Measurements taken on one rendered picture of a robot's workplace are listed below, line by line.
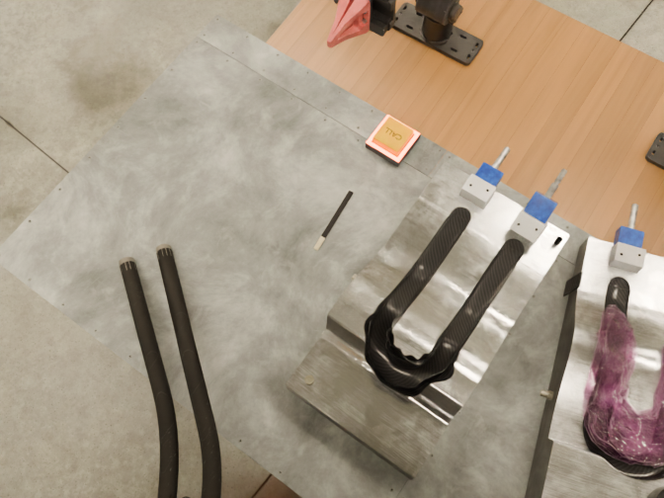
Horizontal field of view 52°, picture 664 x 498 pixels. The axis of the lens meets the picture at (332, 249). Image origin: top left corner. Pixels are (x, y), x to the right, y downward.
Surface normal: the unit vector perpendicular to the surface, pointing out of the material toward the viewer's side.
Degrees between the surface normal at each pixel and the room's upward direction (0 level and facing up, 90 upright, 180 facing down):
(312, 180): 0
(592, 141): 0
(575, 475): 0
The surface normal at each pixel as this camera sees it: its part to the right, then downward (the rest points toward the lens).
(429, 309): 0.25, -0.67
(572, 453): -0.03, -0.35
